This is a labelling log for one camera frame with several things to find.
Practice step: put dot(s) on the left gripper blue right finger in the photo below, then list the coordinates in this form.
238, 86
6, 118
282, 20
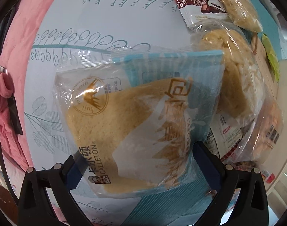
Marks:
207, 164

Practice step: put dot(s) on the rice cracker packet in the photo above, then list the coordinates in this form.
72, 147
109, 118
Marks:
242, 91
243, 14

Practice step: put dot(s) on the maroon chocolate snack packet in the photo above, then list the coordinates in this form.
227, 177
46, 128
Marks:
194, 11

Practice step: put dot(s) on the white plastic storage bin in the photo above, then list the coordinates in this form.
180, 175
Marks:
278, 159

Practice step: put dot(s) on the green candy packet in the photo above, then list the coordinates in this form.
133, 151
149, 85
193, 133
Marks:
272, 56

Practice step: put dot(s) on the pink blanket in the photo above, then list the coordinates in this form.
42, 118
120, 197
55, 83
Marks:
14, 57

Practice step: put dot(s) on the lower rice cracker packet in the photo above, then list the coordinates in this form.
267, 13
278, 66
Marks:
242, 91

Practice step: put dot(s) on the nut bar clear packet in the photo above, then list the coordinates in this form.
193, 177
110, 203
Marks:
265, 133

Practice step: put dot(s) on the upper rice cracker packet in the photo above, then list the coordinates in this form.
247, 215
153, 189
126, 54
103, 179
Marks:
243, 14

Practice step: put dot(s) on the orange white barcode snack packet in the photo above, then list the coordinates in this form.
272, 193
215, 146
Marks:
222, 136

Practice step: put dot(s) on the Calleton bread slice packet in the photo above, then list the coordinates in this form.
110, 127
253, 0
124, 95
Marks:
135, 117

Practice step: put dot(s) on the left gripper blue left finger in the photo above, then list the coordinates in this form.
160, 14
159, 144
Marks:
75, 171

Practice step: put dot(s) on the brown wafer biscuit packet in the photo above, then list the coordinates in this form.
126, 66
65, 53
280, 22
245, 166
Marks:
264, 65

